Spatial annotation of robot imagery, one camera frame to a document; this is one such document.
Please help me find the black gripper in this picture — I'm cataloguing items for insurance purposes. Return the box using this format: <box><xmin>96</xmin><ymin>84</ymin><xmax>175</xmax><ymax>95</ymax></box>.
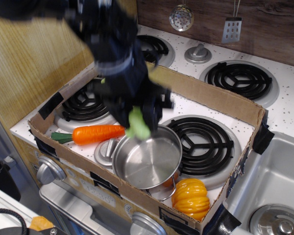
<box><xmin>94</xmin><ymin>58</ymin><xmax>173</xmax><ymax>132</ymax></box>

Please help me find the green toy broccoli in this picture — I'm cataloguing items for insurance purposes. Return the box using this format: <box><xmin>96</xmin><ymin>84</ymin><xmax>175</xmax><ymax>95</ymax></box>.
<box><xmin>125</xmin><ymin>106</ymin><xmax>151</xmax><ymax>140</ymax></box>

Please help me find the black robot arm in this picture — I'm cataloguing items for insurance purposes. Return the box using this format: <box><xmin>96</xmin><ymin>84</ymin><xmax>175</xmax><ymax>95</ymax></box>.
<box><xmin>0</xmin><ymin>0</ymin><xmax>173</xmax><ymax>132</ymax></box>

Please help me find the stainless steel pan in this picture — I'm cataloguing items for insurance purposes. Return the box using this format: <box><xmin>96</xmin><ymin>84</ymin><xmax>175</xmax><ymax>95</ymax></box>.
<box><xmin>112</xmin><ymin>125</ymin><xmax>182</xmax><ymax>201</ymax></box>

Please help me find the small orange toy under pan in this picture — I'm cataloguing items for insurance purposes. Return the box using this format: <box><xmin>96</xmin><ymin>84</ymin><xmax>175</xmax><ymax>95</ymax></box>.
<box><xmin>162</xmin><ymin>172</ymin><xmax>179</xmax><ymax>187</ymax></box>

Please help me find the silver stovetop knob front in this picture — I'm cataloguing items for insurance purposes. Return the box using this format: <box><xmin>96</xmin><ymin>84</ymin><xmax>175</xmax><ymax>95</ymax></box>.
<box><xmin>94</xmin><ymin>138</ymin><xmax>120</xmax><ymax>168</ymax></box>

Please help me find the silver stovetop knob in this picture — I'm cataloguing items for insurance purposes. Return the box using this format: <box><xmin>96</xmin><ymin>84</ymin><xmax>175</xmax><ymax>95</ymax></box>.
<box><xmin>94</xmin><ymin>138</ymin><xmax>120</xmax><ymax>168</ymax></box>
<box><xmin>184</xmin><ymin>44</ymin><xmax>212</xmax><ymax>64</ymax></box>

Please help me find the orange toy carrot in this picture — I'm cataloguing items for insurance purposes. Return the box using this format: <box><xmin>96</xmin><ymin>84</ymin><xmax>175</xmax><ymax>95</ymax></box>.
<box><xmin>51</xmin><ymin>125</ymin><xmax>125</xmax><ymax>145</ymax></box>

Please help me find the back left black burner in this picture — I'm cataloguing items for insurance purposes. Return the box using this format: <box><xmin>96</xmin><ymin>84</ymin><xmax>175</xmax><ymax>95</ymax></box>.
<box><xmin>137</xmin><ymin>35</ymin><xmax>175</xmax><ymax>68</ymax></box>

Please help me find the silver stovetop knob back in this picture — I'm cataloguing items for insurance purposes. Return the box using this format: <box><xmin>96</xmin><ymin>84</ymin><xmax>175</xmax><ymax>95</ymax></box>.
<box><xmin>184</xmin><ymin>44</ymin><xmax>212</xmax><ymax>64</ymax></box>

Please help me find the front right black burner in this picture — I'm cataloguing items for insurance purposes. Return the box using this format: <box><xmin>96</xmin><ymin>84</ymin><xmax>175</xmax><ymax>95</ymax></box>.
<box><xmin>162</xmin><ymin>115</ymin><xmax>242</xmax><ymax>190</ymax></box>

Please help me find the brown cardboard fence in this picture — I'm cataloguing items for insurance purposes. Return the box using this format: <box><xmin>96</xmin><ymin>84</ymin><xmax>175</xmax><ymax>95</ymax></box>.
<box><xmin>28</xmin><ymin>67</ymin><xmax>269</xmax><ymax>235</ymax></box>

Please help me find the hanging silver skimmer ladle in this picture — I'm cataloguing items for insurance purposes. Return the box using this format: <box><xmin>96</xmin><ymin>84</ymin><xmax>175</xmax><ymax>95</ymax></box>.
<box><xmin>169</xmin><ymin>0</ymin><xmax>195</xmax><ymax>32</ymax></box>

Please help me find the orange toy pumpkin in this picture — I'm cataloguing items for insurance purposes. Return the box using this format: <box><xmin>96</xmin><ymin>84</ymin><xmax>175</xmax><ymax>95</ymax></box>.
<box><xmin>171</xmin><ymin>178</ymin><xmax>210</xmax><ymax>221</ymax></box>

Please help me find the silver oven knob left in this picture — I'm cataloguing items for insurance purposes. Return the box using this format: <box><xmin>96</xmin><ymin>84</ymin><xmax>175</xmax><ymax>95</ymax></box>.
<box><xmin>36</xmin><ymin>156</ymin><xmax>66</xmax><ymax>185</ymax></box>

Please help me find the silver oven knob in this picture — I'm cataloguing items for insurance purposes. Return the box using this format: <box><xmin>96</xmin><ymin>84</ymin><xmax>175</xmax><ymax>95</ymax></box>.
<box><xmin>36</xmin><ymin>156</ymin><xmax>66</xmax><ymax>185</ymax></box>
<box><xmin>130</xmin><ymin>211</ymin><xmax>167</xmax><ymax>235</ymax></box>

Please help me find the silver oven knob right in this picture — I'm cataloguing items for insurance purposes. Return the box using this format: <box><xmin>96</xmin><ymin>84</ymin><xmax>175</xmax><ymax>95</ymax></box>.
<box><xmin>130</xmin><ymin>211</ymin><xmax>167</xmax><ymax>235</ymax></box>

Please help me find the back right black burner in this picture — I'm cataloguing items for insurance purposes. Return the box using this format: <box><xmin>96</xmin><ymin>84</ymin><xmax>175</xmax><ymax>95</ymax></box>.
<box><xmin>199</xmin><ymin>60</ymin><xmax>279</xmax><ymax>108</ymax></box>

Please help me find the hanging silver slotted spatula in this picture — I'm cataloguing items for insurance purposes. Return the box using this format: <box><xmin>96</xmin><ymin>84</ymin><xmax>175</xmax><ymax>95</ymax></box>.
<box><xmin>221</xmin><ymin>0</ymin><xmax>242</xmax><ymax>44</ymax></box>

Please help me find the orange object bottom left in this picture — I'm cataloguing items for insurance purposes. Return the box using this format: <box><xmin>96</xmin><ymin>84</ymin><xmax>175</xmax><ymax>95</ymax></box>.
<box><xmin>29</xmin><ymin>216</ymin><xmax>54</xmax><ymax>231</ymax></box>

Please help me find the black device left edge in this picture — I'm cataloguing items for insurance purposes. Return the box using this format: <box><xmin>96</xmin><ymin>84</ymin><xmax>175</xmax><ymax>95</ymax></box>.
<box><xmin>0</xmin><ymin>161</ymin><xmax>21</xmax><ymax>202</ymax></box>

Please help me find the silver sink basin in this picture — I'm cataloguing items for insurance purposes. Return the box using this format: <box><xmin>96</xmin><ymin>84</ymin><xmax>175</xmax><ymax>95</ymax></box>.
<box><xmin>225</xmin><ymin>132</ymin><xmax>294</xmax><ymax>235</ymax></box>

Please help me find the silver sink drain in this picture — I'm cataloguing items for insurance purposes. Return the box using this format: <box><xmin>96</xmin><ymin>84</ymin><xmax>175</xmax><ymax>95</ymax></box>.
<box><xmin>248</xmin><ymin>204</ymin><xmax>294</xmax><ymax>235</ymax></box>

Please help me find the silver oven door handle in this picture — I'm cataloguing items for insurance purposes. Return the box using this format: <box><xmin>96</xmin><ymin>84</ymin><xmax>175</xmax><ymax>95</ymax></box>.
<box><xmin>40</xmin><ymin>183</ymin><xmax>115</xmax><ymax>235</ymax></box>

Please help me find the black cable loop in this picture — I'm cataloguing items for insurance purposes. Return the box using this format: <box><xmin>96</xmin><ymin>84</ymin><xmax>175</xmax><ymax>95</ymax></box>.
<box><xmin>0</xmin><ymin>208</ymin><xmax>29</xmax><ymax>235</ymax></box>

